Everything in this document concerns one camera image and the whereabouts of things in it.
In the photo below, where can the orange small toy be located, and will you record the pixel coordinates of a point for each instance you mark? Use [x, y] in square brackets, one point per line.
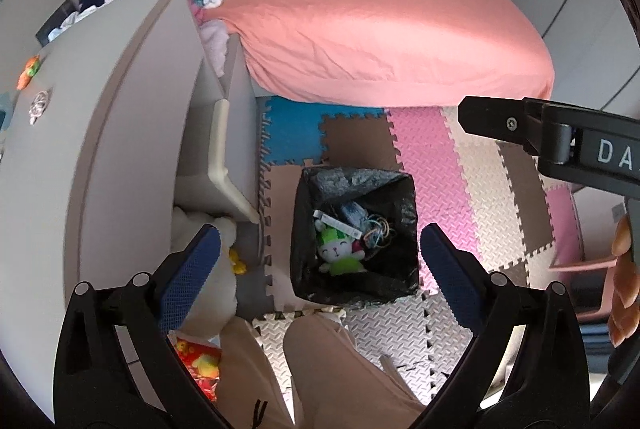
[30, 70]

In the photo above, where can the white clothes pile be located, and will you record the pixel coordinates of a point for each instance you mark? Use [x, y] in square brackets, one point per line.
[74, 18]

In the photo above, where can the beige trousers legs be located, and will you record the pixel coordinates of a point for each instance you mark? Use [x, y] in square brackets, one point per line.
[336, 386]

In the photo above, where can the desk cable grommet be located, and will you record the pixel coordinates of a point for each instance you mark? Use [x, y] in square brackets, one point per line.
[39, 105]

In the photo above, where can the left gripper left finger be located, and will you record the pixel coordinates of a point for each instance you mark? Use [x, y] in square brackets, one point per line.
[115, 366]

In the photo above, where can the black wall socket panel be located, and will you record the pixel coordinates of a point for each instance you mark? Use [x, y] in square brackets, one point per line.
[55, 21]

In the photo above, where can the right hand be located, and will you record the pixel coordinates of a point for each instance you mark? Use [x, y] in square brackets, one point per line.
[624, 317]

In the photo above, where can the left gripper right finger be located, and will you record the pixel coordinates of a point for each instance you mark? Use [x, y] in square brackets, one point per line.
[549, 383]

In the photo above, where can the green white plush bunny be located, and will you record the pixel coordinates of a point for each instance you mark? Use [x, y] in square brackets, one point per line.
[336, 251]

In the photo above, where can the red packet on floor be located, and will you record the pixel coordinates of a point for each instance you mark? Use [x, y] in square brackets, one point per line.
[201, 358]

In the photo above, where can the black lined trash bin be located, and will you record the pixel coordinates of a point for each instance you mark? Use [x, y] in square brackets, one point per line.
[379, 203]

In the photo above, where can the foam puzzle floor mat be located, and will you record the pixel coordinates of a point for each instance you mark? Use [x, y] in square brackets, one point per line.
[487, 196]

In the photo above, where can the bed with pink sheet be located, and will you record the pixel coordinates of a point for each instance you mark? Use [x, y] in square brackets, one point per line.
[389, 53]

